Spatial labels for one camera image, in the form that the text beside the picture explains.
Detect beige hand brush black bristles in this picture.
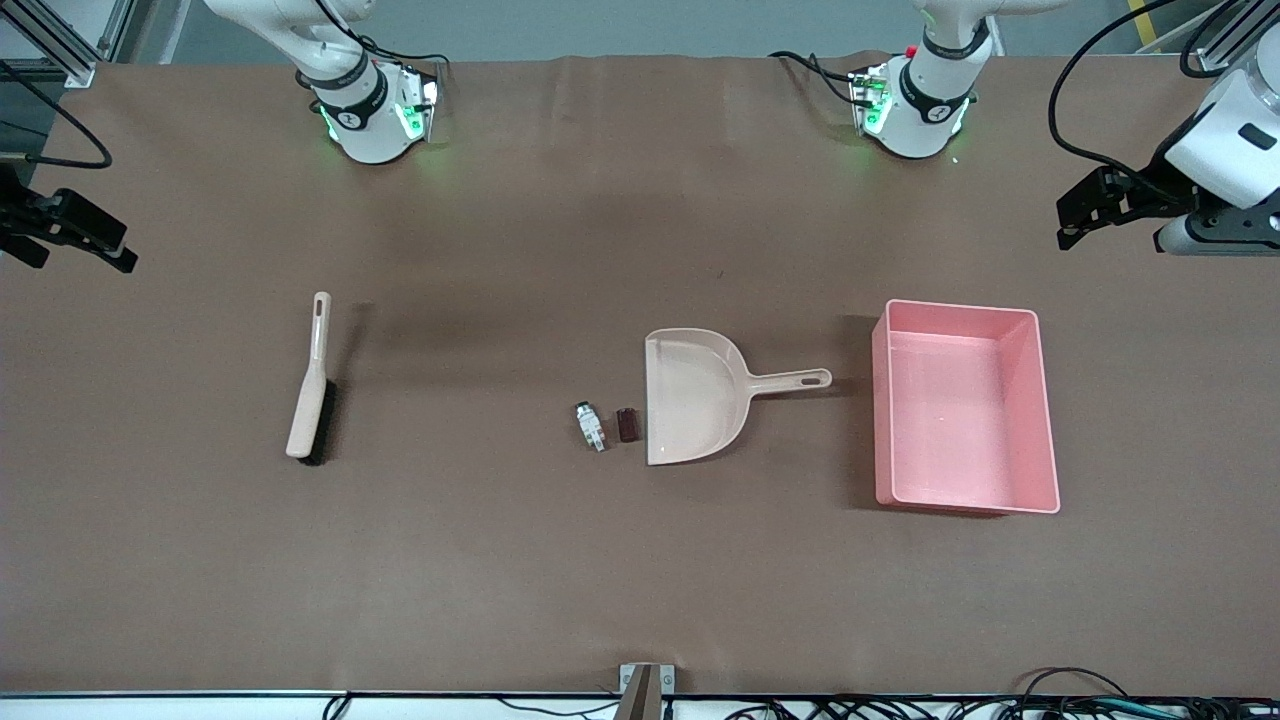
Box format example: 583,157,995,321
285,291,339,467

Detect beige plastic dustpan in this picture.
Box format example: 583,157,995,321
643,328,833,468

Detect pink plastic bin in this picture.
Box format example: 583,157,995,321
871,298,1062,517

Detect aluminium frame profile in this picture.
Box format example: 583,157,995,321
0,0,101,89
1180,0,1280,81

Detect black cable bundle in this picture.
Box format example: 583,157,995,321
720,667,1280,720

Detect grey metal bracket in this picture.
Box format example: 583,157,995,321
618,662,677,720

